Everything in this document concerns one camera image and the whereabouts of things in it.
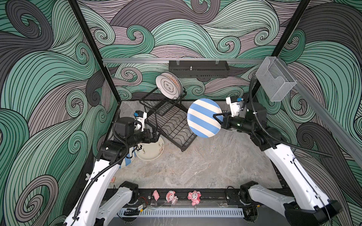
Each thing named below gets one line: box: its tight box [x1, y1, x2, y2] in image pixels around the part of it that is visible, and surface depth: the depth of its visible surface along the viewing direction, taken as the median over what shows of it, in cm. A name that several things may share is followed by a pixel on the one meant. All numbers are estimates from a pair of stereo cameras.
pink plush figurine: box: [187, 190, 202, 206], surface depth 72 cm
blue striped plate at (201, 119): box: [187, 97, 223, 139], surface depth 71 cm
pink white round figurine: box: [165, 190, 179, 205], surface depth 73 cm
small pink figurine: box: [152, 189, 160, 202], surface depth 74 cm
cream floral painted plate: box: [135, 137, 165, 162], surface depth 92 cm
